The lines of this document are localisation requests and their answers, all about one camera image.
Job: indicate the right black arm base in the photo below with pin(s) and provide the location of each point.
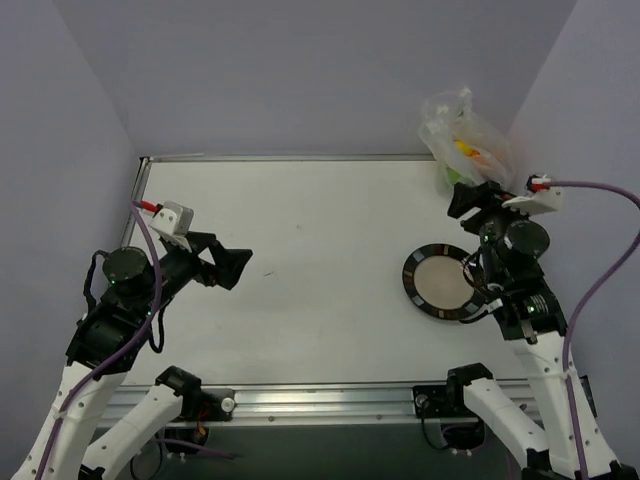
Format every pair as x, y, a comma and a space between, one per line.
446, 424

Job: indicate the yellow fake lemon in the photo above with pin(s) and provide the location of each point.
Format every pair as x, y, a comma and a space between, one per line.
466, 149

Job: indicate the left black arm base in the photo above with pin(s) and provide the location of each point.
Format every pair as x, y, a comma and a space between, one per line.
217, 406

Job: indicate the round dark rimmed plate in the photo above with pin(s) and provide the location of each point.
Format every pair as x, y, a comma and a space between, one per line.
434, 282

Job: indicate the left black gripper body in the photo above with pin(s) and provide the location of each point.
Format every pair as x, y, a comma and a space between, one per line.
206, 259

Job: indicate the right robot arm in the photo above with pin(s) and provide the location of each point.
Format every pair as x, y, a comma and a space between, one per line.
567, 442

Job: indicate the clear plastic bag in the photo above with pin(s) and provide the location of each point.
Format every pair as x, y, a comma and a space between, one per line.
449, 116

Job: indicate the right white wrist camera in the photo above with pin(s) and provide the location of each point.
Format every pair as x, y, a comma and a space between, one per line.
541, 197

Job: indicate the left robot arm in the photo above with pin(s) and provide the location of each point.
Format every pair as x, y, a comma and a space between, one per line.
104, 349

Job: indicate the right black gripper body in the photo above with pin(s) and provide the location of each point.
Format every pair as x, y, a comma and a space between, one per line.
476, 203

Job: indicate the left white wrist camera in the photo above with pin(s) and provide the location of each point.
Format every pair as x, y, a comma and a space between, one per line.
172, 219

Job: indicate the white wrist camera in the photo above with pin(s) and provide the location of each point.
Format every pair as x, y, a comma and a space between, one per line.
172, 219
541, 197

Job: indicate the aluminium front rail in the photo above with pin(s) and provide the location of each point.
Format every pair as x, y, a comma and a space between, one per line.
318, 404

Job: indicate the green fake melon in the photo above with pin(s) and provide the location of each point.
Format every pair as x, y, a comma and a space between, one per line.
452, 175

